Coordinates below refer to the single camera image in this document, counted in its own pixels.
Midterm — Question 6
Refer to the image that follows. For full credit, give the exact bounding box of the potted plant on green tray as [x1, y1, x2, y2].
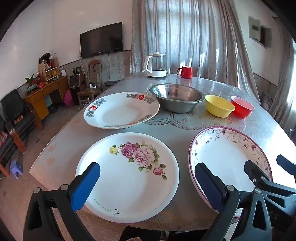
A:
[24, 75, 39, 93]

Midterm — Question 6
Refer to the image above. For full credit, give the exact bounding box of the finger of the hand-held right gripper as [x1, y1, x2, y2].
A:
[276, 154, 296, 173]
[244, 159, 296, 197]

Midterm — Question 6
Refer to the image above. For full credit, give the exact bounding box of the grey side window curtain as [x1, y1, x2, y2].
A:
[268, 21, 296, 122]

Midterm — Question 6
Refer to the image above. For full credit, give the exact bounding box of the wooden high-back chair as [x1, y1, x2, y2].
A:
[76, 60, 103, 109]

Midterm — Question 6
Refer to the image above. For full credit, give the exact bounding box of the white plate with pink roses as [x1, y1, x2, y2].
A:
[75, 132, 180, 224]

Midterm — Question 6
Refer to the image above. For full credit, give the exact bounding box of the white electric glass kettle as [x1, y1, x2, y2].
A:
[142, 52, 168, 78]

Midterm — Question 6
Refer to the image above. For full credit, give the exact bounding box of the wooden desktop shelf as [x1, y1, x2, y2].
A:
[38, 53, 61, 84]

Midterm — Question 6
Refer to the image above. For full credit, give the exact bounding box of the grey cloth bundle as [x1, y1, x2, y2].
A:
[261, 91, 276, 112]

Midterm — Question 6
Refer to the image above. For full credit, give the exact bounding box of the white power cable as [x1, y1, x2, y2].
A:
[79, 50, 92, 85]

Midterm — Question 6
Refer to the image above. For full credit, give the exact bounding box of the purple plastic stool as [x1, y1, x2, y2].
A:
[10, 160, 23, 179]

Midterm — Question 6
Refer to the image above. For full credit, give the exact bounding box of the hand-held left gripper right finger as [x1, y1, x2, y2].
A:
[194, 162, 272, 241]

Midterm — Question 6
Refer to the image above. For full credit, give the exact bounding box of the grey sheer window curtain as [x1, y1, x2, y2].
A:
[131, 0, 260, 102]

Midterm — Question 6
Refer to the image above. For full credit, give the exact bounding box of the pink bag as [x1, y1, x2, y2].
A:
[64, 90, 74, 107]

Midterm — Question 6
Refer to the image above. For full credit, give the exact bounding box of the white plate with purple rim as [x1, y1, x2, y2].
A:
[188, 126, 273, 212]

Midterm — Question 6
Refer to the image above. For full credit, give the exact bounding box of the black flat television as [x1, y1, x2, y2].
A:
[80, 22, 123, 59]

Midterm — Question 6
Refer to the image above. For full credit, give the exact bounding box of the stainless steel basin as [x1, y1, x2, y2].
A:
[149, 83, 206, 113]

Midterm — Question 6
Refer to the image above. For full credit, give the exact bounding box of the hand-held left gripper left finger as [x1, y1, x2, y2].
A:
[23, 162, 101, 241]

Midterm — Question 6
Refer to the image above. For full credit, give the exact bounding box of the red plastic bowl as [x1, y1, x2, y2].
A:
[230, 96, 255, 119]

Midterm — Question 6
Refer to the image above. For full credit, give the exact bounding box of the wooden desk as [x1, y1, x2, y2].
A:
[23, 76, 70, 130]

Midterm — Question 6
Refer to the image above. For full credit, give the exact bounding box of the black leather armchair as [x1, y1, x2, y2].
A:
[0, 115, 15, 178]
[1, 89, 45, 154]

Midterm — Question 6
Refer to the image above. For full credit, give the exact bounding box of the white plate with red characters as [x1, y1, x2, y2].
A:
[83, 92, 160, 129]

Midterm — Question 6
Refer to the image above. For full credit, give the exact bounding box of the yellow plastic bowl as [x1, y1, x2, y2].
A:
[205, 95, 236, 118]

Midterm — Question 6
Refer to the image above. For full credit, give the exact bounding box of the grey wall electrical box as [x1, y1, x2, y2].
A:
[248, 15, 272, 49]

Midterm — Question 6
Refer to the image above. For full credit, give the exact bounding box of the red mug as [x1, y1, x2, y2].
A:
[177, 66, 194, 79]

